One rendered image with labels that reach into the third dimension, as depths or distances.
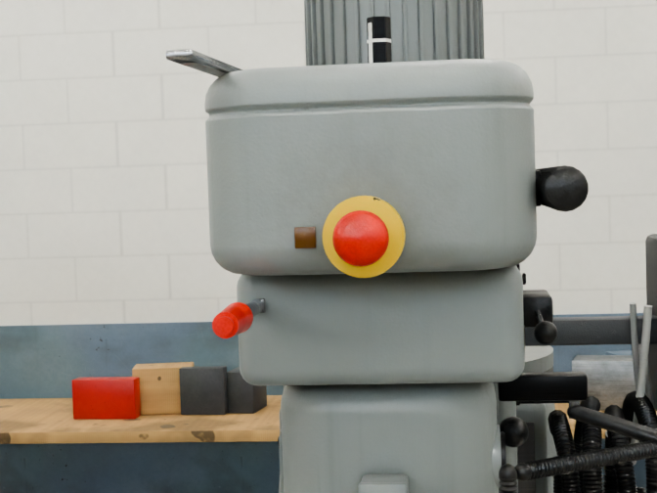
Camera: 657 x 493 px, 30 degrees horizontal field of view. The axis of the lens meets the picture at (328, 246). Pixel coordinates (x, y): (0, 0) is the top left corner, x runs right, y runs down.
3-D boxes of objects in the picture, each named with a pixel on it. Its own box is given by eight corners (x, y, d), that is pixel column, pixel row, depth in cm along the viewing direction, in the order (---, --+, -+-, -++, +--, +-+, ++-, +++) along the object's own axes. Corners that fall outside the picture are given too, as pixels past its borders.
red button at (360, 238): (388, 266, 86) (386, 209, 86) (331, 268, 87) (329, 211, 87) (391, 263, 90) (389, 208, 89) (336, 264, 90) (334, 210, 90)
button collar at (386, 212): (405, 277, 89) (403, 194, 89) (323, 279, 90) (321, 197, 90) (406, 275, 91) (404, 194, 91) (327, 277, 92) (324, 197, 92)
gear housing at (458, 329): (530, 384, 100) (526, 262, 100) (236, 389, 103) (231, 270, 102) (513, 333, 133) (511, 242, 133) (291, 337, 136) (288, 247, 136)
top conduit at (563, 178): (589, 210, 92) (588, 164, 92) (533, 212, 93) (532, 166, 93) (548, 200, 137) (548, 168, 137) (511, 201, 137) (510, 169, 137)
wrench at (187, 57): (206, 58, 85) (205, 46, 85) (152, 61, 86) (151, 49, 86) (273, 84, 110) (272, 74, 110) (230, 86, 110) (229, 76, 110)
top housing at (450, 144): (544, 271, 90) (539, 52, 89) (195, 280, 93) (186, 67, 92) (517, 239, 137) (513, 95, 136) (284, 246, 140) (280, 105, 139)
